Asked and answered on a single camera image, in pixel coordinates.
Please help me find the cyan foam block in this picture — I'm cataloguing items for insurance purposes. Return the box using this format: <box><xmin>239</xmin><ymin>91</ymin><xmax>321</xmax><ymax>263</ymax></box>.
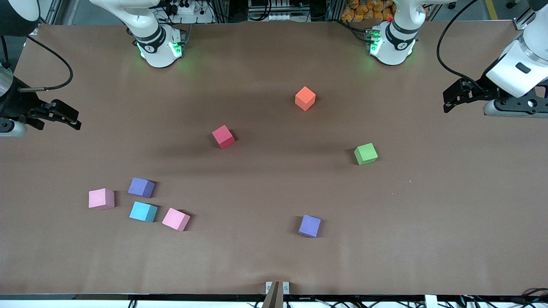
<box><xmin>129</xmin><ymin>201</ymin><xmax>158</xmax><ymax>223</ymax></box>

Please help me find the pink foam block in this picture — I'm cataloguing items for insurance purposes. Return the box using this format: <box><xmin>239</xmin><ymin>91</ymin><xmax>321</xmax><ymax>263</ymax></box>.
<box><xmin>88</xmin><ymin>188</ymin><xmax>115</xmax><ymax>210</ymax></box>
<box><xmin>161</xmin><ymin>207</ymin><xmax>191</xmax><ymax>231</ymax></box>

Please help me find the red foam block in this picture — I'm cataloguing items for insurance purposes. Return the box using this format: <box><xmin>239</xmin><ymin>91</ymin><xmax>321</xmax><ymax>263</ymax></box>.
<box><xmin>211</xmin><ymin>125</ymin><xmax>235</xmax><ymax>149</ymax></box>

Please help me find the purple foam block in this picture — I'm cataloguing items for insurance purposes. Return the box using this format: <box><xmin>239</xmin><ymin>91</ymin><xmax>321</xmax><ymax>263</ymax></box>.
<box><xmin>128</xmin><ymin>177</ymin><xmax>155</xmax><ymax>198</ymax></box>
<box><xmin>298</xmin><ymin>214</ymin><xmax>322</xmax><ymax>238</ymax></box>

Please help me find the orange foam block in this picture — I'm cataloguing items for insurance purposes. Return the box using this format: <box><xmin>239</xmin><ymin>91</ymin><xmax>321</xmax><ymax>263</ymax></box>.
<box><xmin>295</xmin><ymin>86</ymin><xmax>316</xmax><ymax>112</ymax></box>

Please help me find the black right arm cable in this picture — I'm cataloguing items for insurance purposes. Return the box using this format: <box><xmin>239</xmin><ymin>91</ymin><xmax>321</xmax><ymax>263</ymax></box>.
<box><xmin>17</xmin><ymin>36</ymin><xmax>73</xmax><ymax>92</ymax></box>

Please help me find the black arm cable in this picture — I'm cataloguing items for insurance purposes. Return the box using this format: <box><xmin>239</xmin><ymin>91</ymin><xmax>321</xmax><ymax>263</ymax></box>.
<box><xmin>17</xmin><ymin>36</ymin><xmax>73</xmax><ymax>92</ymax></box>
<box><xmin>436</xmin><ymin>0</ymin><xmax>486</xmax><ymax>86</ymax></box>

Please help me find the bag of orange items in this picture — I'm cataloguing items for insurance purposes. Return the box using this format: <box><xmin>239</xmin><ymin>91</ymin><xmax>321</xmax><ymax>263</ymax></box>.
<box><xmin>342</xmin><ymin>0</ymin><xmax>396</xmax><ymax>23</ymax></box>

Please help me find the green foam block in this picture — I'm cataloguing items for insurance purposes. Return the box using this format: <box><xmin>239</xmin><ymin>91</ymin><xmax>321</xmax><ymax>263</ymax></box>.
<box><xmin>354</xmin><ymin>143</ymin><xmax>378</xmax><ymax>166</ymax></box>

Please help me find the small metal bracket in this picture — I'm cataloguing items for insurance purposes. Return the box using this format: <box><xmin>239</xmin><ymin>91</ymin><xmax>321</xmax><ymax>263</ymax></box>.
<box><xmin>265</xmin><ymin>281</ymin><xmax>290</xmax><ymax>295</ymax></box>

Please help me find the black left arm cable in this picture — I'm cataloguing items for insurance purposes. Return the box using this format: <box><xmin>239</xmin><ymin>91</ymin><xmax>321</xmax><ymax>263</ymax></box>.
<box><xmin>436</xmin><ymin>0</ymin><xmax>486</xmax><ymax>86</ymax></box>

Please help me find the brown paper table cover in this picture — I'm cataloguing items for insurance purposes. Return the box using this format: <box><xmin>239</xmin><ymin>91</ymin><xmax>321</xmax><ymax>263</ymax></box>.
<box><xmin>0</xmin><ymin>21</ymin><xmax>548</xmax><ymax>296</ymax></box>

